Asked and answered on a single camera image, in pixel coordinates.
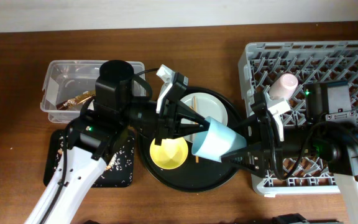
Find grey dishwasher rack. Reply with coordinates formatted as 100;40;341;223
238;40;358;197

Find gold snack wrapper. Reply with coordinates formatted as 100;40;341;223
56;90;96;110

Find blue cup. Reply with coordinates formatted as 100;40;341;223
191;116;247;162

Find pink cup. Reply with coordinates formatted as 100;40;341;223
268;73;298;100

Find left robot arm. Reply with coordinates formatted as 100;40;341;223
26;60;209;223

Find grey plate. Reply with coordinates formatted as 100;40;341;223
181;92;228;125

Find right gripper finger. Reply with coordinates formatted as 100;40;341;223
232;115;255;137
221;146;260;174

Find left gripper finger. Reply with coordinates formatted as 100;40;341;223
173;124;209;139
176;101;209;128

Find black rectangular tray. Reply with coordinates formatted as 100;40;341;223
43;129;135;189

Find yellow bowl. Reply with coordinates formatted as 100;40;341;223
149;138;188;170

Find wooden chopstick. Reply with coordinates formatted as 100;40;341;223
192;96;199;163

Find food scraps and rice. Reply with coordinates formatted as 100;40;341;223
53;133;134;181

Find clear plastic waste bin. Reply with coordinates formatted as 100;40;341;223
40;60;150;123

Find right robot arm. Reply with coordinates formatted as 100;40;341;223
221;81;358;223

